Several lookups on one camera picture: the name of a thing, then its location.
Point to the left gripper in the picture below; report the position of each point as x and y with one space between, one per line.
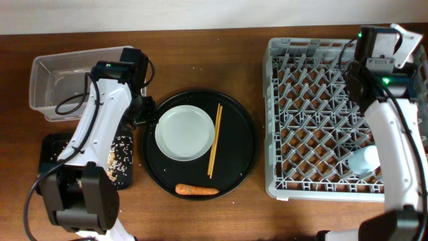
150 116

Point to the grey plate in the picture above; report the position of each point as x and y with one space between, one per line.
184 133

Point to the food scraps and rice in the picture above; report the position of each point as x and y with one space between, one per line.
118 157

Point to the wooden chopstick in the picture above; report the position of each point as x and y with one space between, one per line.
212 146
216 141

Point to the light blue cup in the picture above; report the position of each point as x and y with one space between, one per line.
364 160

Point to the round black serving tray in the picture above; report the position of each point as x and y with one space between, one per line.
236 148

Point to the orange carrot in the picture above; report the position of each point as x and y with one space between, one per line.
183 189

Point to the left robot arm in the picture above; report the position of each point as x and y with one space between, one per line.
77 192

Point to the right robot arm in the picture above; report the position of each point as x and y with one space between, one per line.
382 79

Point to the grey dishwasher rack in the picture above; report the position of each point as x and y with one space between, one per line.
312 127

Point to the clear plastic bin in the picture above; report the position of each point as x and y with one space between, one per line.
81 85

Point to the black rectangular tray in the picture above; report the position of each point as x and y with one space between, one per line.
122 157

